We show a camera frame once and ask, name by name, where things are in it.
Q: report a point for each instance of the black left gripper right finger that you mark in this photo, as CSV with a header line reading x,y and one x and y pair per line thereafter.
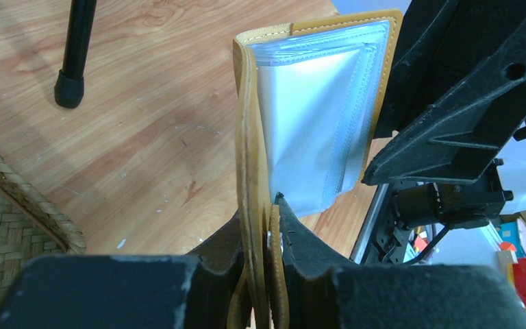
x,y
327,290

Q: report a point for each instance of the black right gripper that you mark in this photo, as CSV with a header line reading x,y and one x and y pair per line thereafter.
x,y
453,141

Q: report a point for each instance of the woven straw divided tray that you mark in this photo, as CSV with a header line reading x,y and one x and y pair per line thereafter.
x,y
30,226

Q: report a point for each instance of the black music stand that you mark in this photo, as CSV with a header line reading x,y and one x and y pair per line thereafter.
x,y
69,86

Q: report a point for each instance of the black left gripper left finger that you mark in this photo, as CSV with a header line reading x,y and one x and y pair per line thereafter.
x,y
129,291

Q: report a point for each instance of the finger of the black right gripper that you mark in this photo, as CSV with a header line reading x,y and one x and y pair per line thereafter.
x,y
440,43

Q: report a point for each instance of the yellow leather card holder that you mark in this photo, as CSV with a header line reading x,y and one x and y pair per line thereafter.
x,y
309,99

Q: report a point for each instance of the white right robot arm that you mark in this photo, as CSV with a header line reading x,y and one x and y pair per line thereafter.
x,y
455,112

